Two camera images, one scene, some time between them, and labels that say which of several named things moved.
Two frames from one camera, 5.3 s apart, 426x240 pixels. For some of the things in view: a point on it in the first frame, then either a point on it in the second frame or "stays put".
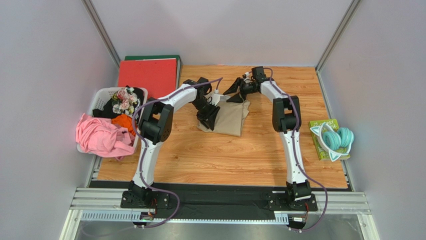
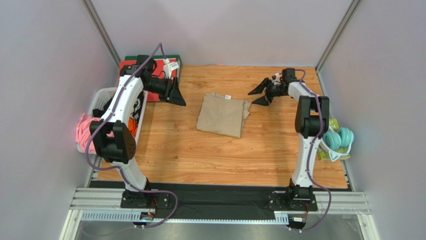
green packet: x=324 y=155 stays put
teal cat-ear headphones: x=338 y=142 stays put
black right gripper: x=243 y=89 -> x=272 y=89
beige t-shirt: x=230 y=118 stays put
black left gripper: x=209 y=119 -> x=174 y=94
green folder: x=178 y=62 stays put
